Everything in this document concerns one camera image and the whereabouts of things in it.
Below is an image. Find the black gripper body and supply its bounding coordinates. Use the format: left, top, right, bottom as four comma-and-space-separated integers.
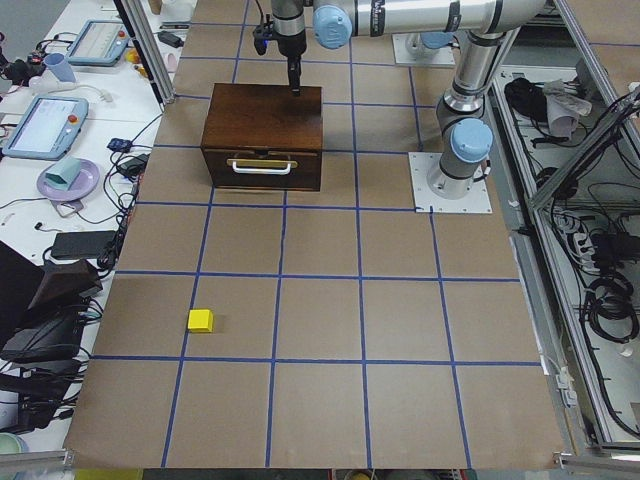
277, 34, 306, 62

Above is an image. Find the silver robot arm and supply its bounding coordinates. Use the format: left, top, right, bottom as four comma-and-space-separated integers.
427, 28, 519, 200
253, 0, 545, 112

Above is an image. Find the dark wooden drawer box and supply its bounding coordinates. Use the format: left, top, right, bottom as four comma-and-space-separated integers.
200, 82, 324, 193

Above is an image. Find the yellow block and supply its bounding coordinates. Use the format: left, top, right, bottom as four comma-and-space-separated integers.
187, 309, 215, 333

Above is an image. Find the pink cup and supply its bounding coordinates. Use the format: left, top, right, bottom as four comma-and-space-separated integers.
163, 52, 178, 74

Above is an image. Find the black power adapter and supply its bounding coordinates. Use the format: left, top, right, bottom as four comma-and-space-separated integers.
157, 31, 184, 48

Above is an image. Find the far teach pendant tablet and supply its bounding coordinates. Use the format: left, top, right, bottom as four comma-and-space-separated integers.
66, 20, 130, 67

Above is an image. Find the teach pendant tablet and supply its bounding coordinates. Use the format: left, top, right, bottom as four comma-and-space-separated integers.
66, 20, 130, 67
2, 95, 89, 161

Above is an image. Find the small blue device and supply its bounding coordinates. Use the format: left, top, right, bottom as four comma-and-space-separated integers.
107, 138, 133, 153

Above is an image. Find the light blue plastic cup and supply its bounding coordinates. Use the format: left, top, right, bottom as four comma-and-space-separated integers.
43, 52, 76, 83

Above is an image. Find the purple plate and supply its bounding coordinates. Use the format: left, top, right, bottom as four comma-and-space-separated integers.
36, 156, 100, 202

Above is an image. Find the near teach pendant tablet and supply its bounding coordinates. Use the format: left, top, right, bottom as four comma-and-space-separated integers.
2, 95, 89, 161

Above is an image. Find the teal box on plate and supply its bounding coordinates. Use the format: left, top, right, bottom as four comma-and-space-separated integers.
44, 156, 82, 191

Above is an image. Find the black flat power brick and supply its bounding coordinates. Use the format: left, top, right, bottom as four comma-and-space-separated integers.
51, 230, 116, 260

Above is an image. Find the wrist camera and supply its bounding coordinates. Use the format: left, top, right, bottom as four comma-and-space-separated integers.
252, 20, 272, 56

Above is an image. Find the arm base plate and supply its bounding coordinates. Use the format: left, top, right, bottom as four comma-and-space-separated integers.
408, 152, 492, 214
392, 32, 456, 68

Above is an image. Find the aluminium frame post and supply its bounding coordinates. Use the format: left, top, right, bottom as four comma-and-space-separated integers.
113, 0, 175, 106

